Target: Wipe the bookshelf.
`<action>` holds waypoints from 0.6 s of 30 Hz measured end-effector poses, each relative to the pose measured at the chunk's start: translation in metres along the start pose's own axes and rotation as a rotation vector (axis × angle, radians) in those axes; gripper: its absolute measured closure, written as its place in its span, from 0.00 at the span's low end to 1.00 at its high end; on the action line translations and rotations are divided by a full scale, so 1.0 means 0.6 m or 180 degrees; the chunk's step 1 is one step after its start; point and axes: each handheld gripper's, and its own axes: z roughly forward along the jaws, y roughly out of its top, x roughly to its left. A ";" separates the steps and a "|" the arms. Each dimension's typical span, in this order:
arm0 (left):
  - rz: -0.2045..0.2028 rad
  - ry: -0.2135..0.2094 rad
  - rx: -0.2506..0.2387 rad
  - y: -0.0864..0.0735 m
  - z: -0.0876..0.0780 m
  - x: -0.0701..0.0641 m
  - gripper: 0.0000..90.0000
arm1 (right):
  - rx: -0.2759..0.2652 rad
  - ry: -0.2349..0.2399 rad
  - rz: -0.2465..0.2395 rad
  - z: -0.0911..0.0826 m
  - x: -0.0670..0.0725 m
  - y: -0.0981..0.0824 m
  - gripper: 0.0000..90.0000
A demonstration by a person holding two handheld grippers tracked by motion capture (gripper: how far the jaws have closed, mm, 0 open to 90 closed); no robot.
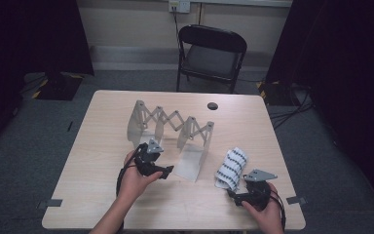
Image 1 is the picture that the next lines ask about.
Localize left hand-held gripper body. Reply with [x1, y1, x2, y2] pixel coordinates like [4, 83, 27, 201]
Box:
[134, 138, 165, 178]

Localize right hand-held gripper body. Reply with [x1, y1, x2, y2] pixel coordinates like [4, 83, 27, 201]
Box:
[242, 169, 279, 212]

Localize white expandable metal file rack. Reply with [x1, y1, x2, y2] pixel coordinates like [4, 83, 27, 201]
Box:
[126, 99, 215, 183]

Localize white black patterned cloth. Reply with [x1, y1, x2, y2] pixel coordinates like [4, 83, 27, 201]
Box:
[214, 146, 249, 193]

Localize person's right hand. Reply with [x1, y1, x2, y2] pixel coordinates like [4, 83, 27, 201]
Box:
[242, 181, 284, 230]

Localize person's left hand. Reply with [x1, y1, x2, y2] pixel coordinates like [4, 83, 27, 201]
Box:
[119, 149, 165, 203]

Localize grey tape strip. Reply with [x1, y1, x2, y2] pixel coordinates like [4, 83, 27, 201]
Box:
[37, 198, 63, 210]
[285, 196, 308, 206]

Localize black stand base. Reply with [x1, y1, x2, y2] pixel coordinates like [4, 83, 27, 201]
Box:
[32, 71, 85, 101]
[256, 80, 301, 106]

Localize black folding chair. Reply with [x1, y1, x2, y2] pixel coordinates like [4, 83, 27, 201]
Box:
[175, 24, 248, 95]

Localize black curtain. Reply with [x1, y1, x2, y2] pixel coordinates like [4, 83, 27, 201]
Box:
[265, 0, 374, 215]
[0, 0, 94, 154]

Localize right hand-held gripper black cable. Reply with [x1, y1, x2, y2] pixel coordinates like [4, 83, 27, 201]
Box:
[269, 189, 287, 232]

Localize hand-held gripper black cable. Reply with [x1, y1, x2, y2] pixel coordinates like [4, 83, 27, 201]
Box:
[269, 189, 287, 232]
[116, 143, 145, 234]

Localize left hand-held gripper black cable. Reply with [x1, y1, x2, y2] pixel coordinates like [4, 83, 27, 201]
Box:
[116, 143, 145, 234]

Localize black floor cables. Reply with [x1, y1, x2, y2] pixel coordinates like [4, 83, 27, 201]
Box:
[267, 82, 315, 131]

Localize black wall socket cable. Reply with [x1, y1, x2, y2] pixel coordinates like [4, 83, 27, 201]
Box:
[172, 5, 182, 50]

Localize white wall socket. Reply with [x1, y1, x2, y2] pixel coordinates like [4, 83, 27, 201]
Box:
[168, 0, 191, 14]

